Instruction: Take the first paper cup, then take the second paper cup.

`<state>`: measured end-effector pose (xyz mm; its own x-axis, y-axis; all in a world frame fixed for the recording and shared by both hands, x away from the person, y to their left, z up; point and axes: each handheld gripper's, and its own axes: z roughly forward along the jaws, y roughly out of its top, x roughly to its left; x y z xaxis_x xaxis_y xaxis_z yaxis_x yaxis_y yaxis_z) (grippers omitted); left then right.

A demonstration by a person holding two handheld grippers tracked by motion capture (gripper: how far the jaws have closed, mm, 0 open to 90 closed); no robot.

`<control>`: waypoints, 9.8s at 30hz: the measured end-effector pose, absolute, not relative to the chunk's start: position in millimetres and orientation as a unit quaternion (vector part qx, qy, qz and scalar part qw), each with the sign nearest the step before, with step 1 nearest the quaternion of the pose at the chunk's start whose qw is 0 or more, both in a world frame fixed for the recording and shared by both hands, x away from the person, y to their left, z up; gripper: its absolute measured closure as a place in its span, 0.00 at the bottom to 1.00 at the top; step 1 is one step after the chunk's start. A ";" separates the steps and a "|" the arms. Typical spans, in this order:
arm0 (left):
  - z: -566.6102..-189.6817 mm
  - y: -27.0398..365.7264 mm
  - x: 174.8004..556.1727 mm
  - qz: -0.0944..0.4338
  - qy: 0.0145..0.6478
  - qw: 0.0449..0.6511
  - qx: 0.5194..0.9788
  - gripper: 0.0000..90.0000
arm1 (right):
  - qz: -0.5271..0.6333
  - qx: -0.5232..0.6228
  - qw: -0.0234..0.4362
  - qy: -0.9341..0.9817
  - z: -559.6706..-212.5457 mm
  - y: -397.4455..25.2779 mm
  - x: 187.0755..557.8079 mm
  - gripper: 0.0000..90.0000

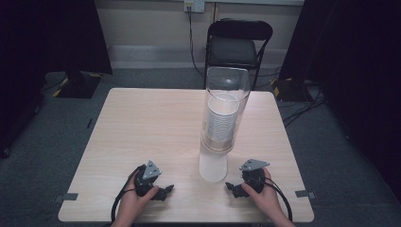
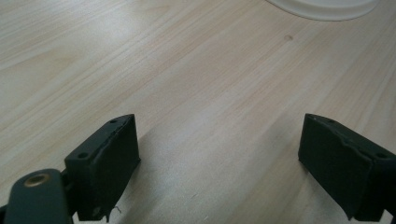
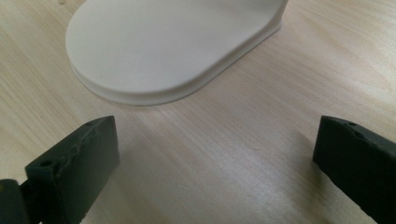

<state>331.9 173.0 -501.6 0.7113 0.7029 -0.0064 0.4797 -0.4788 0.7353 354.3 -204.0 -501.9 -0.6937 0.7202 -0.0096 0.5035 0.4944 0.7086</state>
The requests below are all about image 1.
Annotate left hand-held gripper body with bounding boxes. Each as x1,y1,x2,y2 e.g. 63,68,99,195
133,160,163,198

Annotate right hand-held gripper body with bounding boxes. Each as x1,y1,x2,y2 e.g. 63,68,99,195
238,158,271,195

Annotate person's right hand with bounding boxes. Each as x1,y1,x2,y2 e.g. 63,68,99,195
240,167,286,219

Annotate person's left hand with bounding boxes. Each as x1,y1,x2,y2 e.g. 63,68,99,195
116,184,161,222

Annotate clear tube cup dispenser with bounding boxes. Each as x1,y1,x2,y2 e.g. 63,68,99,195
198,65,252,183

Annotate grey tape strip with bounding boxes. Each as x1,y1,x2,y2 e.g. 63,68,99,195
294,189,317,200
53,192,79,203

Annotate stack of white paper cups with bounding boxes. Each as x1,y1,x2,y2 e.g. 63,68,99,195
205,92,241,144

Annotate black stand base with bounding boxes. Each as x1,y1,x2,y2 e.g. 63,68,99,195
271,77,317,102
56,69,102,99

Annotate black folding chair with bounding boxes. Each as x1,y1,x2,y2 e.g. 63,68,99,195
202,18,274,92

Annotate dark curtain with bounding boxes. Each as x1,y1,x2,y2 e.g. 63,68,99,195
278,0,401,203
0,0,113,159

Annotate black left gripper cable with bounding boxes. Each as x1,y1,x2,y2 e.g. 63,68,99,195
110,166,141,223

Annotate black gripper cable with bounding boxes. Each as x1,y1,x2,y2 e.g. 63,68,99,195
264,177,293,222
110,166,141,223

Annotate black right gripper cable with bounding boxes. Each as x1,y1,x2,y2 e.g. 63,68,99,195
264,177,293,222

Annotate black floor cables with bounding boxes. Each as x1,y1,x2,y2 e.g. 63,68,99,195
281,82,327,128

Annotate black wall socket cable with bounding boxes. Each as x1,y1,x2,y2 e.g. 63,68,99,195
187,5,206,78

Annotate white wall socket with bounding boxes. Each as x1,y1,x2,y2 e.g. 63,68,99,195
183,0,206,14

